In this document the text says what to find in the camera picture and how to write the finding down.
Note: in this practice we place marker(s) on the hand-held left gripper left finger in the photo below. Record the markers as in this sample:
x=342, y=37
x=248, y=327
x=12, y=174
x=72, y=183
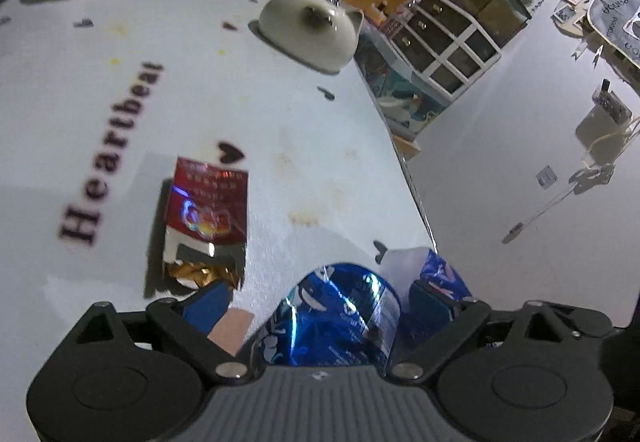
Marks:
x=205, y=307

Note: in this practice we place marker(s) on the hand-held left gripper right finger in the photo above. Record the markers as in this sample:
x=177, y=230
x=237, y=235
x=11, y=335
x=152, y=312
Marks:
x=432, y=302

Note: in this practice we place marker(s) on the brown paper bag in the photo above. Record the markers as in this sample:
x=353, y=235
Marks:
x=230, y=329

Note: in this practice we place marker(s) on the crushed blue foil bag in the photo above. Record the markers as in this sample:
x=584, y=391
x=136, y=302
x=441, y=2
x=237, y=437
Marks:
x=340, y=317

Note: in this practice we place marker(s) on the red snack packet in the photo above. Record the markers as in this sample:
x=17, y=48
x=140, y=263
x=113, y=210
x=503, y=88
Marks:
x=207, y=207

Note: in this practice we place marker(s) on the cream cabinet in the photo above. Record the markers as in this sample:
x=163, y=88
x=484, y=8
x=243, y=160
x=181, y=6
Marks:
x=407, y=147

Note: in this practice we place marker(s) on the teal cardboard box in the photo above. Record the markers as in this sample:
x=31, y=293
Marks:
x=395, y=87

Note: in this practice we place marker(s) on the white drawer organiser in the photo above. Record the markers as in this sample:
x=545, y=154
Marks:
x=445, y=47

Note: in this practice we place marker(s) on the white cat-shaped ceramic bowl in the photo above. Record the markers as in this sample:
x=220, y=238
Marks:
x=300, y=32

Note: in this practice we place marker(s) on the glass fish tank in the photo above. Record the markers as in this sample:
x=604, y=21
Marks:
x=490, y=2

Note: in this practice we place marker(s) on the grey printed canvas apron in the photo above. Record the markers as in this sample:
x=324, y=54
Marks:
x=615, y=17

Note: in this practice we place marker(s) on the small white wall tag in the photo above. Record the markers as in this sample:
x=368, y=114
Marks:
x=546, y=176

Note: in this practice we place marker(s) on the clear wall pouch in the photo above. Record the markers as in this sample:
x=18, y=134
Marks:
x=612, y=102

